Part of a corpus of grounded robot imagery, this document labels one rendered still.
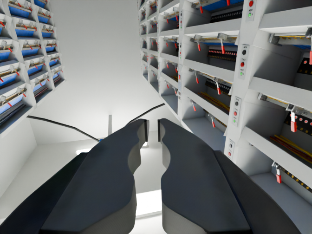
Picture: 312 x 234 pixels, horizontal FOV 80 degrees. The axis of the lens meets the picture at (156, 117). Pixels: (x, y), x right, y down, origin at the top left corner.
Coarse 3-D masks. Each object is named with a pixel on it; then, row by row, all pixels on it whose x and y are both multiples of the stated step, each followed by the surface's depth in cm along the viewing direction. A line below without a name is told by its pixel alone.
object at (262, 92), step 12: (252, 84) 67; (264, 84) 62; (276, 84) 58; (252, 96) 70; (264, 96) 69; (276, 96) 57; (288, 96) 54; (300, 96) 50; (276, 108) 75; (288, 108) 54; (300, 108) 53; (288, 120) 73; (300, 120) 68
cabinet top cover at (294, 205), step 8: (256, 176) 86; (264, 176) 86; (272, 176) 86; (264, 184) 81; (272, 184) 81; (280, 184) 81; (272, 192) 77; (280, 192) 77; (288, 192) 77; (280, 200) 73; (288, 200) 73; (296, 200) 73; (304, 200) 73; (288, 208) 70; (296, 208) 70; (304, 208) 70; (296, 216) 67; (304, 216) 67; (296, 224) 64; (304, 224) 64; (304, 232) 61
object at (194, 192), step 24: (168, 120) 12; (168, 144) 9; (192, 144) 9; (168, 168) 8; (192, 168) 8; (216, 168) 8; (168, 192) 7; (192, 192) 7; (216, 192) 7; (168, 216) 7; (192, 216) 6; (216, 216) 6; (240, 216) 6
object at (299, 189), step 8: (296, 80) 71; (304, 80) 68; (304, 88) 69; (288, 112) 76; (288, 128) 77; (288, 136) 78; (296, 136) 74; (304, 136) 71; (296, 144) 74; (304, 144) 71; (304, 152) 72; (272, 168) 88; (288, 176) 80; (288, 184) 80; (296, 184) 76; (296, 192) 77; (304, 192) 73
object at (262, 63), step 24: (264, 0) 58; (288, 0) 60; (240, 48) 71; (264, 72) 68; (288, 72) 70; (240, 96) 74; (240, 120) 75; (264, 120) 76; (240, 168) 84; (264, 168) 87
